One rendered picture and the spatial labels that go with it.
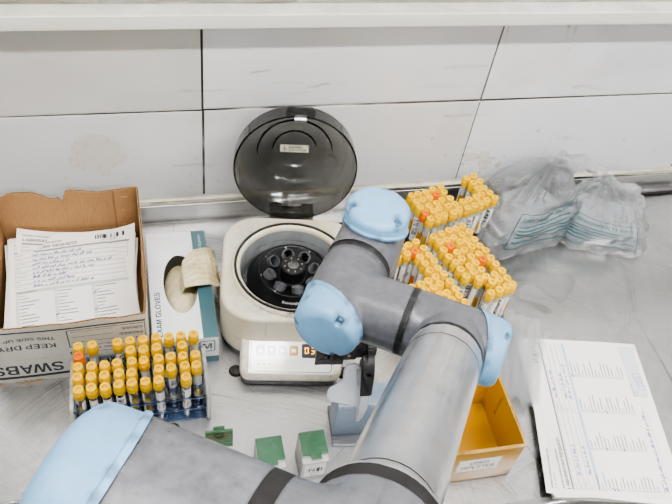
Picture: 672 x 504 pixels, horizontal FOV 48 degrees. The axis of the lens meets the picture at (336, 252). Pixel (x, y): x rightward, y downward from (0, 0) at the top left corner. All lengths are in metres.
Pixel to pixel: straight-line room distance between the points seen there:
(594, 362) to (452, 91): 0.55
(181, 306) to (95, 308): 0.14
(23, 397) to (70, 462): 0.84
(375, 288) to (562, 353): 0.69
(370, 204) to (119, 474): 0.48
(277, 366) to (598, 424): 0.55
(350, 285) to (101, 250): 0.69
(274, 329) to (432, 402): 0.65
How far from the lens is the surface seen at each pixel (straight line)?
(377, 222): 0.82
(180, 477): 0.45
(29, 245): 1.41
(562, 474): 1.29
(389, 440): 0.55
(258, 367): 1.25
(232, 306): 1.22
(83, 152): 1.40
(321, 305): 0.76
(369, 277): 0.79
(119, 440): 0.47
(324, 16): 1.23
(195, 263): 1.31
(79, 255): 1.38
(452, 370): 0.67
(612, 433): 1.37
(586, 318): 1.52
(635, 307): 1.58
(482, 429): 1.29
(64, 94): 1.32
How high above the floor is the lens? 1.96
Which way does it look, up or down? 47 degrees down
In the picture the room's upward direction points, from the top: 10 degrees clockwise
